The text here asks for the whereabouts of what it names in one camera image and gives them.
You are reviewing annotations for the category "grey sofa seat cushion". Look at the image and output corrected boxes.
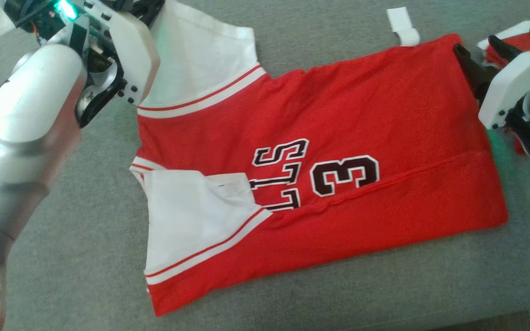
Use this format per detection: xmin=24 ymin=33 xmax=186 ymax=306
xmin=0 ymin=0 xmax=530 ymax=331

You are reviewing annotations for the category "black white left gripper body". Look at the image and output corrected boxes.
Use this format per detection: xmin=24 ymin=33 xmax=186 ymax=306
xmin=5 ymin=0 xmax=161 ymax=127

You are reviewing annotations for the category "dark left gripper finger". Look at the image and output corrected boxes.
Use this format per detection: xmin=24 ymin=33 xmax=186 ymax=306
xmin=134 ymin=0 xmax=165 ymax=27

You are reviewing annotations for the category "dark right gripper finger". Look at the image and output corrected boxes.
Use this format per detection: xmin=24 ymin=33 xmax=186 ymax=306
xmin=488 ymin=36 xmax=523 ymax=61
xmin=454 ymin=44 xmax=498 ymax=104

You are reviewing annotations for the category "red white basketball jersey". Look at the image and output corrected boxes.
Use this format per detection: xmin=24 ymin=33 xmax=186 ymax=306
xmin=129 ymin=0 xmax=509 ymax=318

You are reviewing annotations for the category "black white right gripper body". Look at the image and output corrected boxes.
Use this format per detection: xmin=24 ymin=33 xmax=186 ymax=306
xmin=479 ymin=11 xmax=530 ymax=130

